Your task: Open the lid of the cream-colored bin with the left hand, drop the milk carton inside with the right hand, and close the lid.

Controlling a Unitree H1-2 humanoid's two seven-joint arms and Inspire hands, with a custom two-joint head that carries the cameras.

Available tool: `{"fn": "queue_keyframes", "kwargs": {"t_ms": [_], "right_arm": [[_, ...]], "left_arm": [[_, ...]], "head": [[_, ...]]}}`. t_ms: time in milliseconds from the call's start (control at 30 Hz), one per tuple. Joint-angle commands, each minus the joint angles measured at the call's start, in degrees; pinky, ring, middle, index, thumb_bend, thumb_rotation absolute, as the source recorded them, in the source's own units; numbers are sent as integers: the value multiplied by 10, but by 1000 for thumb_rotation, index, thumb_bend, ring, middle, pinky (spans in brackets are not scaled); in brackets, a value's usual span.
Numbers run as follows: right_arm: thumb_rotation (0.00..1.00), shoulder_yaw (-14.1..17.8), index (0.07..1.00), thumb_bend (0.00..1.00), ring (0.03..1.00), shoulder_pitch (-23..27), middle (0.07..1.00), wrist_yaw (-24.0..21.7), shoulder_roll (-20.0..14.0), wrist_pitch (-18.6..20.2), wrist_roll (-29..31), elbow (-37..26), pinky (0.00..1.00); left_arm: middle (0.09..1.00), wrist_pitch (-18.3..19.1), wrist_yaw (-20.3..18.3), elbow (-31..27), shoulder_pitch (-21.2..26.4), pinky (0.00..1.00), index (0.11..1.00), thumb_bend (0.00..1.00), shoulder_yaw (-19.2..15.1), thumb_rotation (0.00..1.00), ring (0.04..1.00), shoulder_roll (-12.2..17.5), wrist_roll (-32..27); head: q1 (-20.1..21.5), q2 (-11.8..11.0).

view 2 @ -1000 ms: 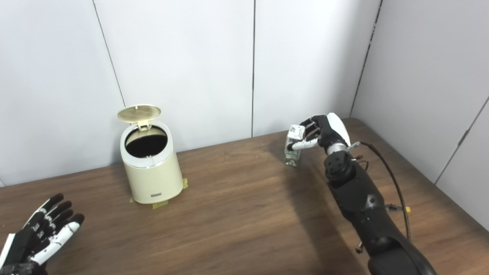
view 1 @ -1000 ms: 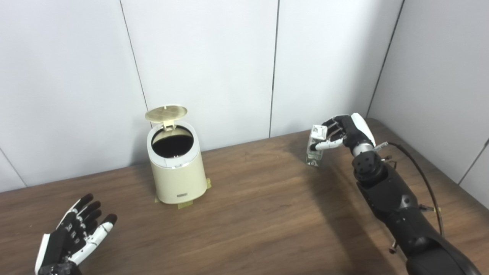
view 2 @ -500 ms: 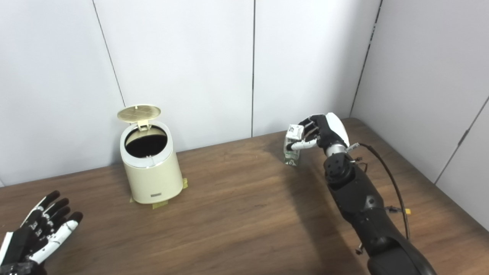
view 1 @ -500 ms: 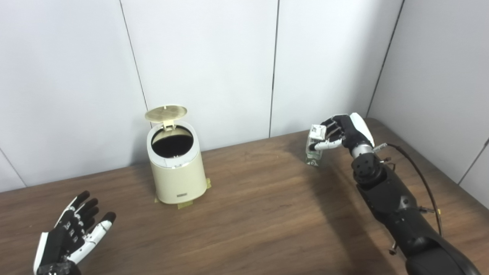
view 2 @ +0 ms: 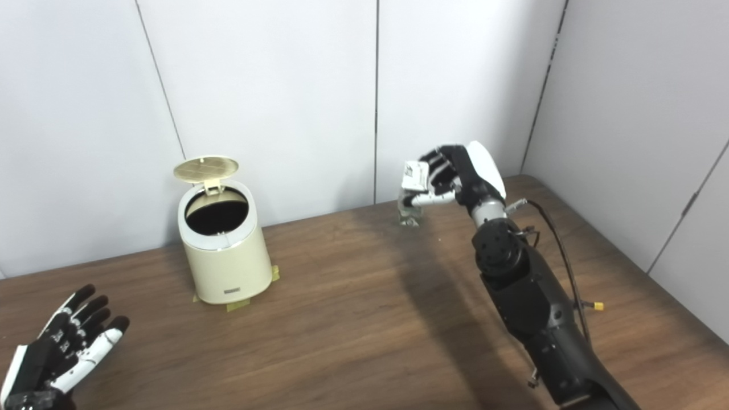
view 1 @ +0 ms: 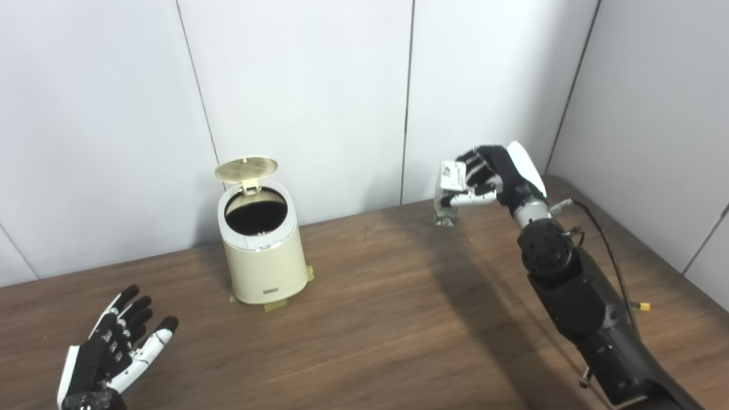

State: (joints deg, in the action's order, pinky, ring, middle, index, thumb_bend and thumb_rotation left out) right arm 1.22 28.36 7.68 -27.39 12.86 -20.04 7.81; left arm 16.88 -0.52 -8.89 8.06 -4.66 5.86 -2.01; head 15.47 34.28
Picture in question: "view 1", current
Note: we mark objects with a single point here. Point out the cream-colored lidded bin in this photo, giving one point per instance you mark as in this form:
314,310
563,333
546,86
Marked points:
267,267

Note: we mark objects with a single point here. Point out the white green milk carton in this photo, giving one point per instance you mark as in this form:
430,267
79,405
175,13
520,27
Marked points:
451,176

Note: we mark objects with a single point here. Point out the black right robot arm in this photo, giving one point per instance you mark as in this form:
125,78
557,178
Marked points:
581,302

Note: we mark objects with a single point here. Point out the white and black right hand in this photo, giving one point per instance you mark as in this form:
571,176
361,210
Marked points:
512,176

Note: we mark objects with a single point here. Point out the white and black left hand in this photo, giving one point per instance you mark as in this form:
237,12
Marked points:
97,364

